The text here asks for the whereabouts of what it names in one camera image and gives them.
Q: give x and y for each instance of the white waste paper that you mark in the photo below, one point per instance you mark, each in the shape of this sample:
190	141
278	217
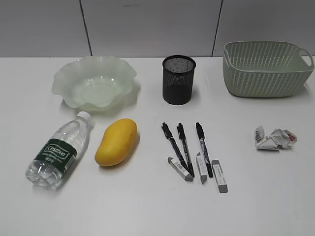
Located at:
278	140

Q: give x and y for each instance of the black marker pen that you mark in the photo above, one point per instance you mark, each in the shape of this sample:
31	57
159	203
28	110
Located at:
171	139
201	137
182	137

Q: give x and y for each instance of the grey white eraser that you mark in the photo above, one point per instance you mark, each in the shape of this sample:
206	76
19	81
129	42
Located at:
219	176
176	165
201	168

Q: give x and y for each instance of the light green woven basket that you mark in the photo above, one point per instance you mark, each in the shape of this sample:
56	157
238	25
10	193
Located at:
265	69

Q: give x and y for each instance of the yellow mango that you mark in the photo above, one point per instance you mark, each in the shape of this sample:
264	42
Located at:
117	142

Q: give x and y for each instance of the clear water bottle green label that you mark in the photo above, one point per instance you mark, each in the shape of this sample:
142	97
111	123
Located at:
58	154

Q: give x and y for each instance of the black mesh pen holder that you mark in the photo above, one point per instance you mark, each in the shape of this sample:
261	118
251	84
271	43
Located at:
177	80

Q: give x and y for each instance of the frosted green wavy plate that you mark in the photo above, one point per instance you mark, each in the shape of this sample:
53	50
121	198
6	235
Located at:
94	82

